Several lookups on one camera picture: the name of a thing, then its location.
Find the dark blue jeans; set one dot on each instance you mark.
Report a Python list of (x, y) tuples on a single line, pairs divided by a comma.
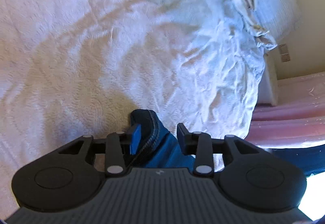
[(162, 147)]

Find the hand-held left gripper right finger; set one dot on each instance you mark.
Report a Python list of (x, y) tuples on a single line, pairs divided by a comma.
[(181, 135)]

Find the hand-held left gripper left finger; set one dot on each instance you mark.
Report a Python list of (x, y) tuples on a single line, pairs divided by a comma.
[(135, 137)]

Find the wall socket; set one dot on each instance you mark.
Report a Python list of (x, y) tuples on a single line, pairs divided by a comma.
[(286, 57)]

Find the white garment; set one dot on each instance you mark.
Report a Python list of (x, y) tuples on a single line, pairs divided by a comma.
[(247, 8)]

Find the bed with pink grey bedspread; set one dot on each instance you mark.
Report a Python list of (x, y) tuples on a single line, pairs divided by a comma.
[(101, 48)]

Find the wall switch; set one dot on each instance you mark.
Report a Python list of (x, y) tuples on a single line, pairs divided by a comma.
[(283, 48)]

